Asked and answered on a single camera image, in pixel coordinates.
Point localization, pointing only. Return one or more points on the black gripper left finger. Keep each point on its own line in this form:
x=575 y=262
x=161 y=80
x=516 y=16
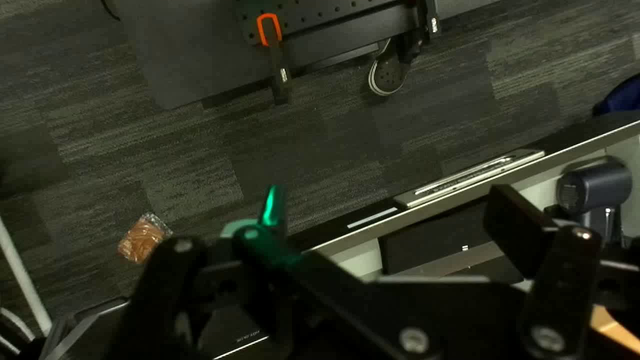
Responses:
x=175 y=286

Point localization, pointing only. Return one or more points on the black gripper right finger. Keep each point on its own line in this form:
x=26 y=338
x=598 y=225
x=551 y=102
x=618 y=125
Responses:
x=563 y=286

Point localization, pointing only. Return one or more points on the orange snack packet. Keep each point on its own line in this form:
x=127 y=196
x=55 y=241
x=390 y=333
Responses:
x=141 y=238

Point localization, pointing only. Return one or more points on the grey cylindrical device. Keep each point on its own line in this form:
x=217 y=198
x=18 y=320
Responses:
x=596 y=187

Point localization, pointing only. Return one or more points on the black box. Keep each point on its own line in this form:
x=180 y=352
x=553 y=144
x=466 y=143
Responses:
x=433 y=241

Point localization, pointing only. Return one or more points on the white pole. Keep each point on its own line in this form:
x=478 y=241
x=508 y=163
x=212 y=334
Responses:
x=22 y=283

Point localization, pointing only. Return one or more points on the dark blue object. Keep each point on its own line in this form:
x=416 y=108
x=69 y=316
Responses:
x=623 y=98

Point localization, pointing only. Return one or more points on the orange and black clamp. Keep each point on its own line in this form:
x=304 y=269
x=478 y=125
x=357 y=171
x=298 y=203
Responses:
x=280 y=66

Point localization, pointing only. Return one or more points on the grey caster wheel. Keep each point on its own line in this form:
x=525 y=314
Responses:
x=385 y=76

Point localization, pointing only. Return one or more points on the black wheeled cart base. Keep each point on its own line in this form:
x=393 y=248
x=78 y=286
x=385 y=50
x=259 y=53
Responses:
x=321 y=21

